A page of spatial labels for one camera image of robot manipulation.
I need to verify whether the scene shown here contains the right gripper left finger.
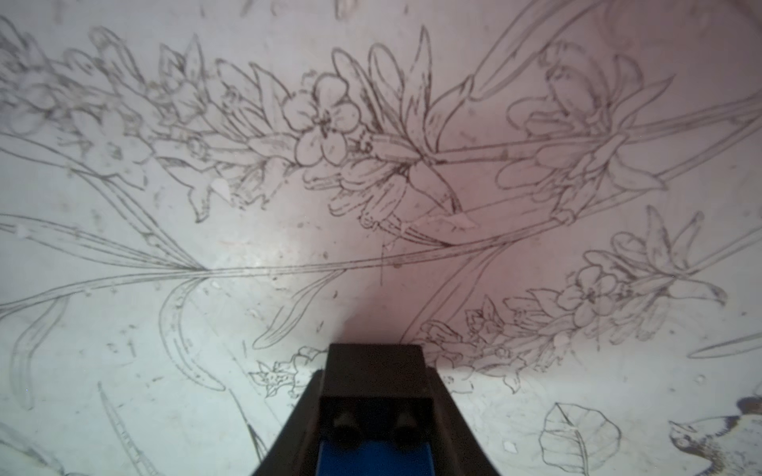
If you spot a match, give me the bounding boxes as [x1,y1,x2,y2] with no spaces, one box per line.
[252,370,323,476]

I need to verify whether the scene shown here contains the blue lego brick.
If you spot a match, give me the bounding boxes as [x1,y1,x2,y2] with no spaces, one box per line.
[316,441,436,476]

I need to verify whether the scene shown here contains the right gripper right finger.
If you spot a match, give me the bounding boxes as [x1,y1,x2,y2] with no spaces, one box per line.
[427,367,499,476]

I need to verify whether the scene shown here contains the black lego brick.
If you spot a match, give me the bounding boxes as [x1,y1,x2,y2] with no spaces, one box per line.
[319,343,434,452]

